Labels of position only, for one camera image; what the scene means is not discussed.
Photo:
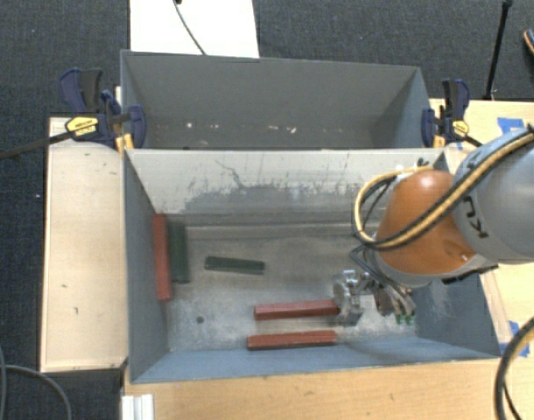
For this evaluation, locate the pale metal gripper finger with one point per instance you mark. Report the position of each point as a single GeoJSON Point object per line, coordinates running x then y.
{"type": "Point", "coordinates": [351, 312]}
{"type": "Point", "coordinates": [348, 283]}

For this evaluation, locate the red-brown flat block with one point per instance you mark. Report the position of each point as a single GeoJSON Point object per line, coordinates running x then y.
{"type": "Point", "coordinates": [162, 256]}
{"type": "Point", "coordinates": [293, 310]}
{"type": "Point", "coordinates": [292, 340]}

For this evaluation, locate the grey metal bin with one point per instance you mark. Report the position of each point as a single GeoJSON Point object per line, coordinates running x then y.
{"type": "Point", "coordinates": [267, 243]}

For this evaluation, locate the dark green flat block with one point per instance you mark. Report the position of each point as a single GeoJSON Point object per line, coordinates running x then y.
{"type": "Point", "coordinates": [179, 252]}
{"type": "Point", "coordinates": [234, 265]}

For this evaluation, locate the pale wood flat board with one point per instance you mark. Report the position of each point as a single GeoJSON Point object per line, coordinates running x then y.
{"type": "Point", "coordinates": [83, 256]}

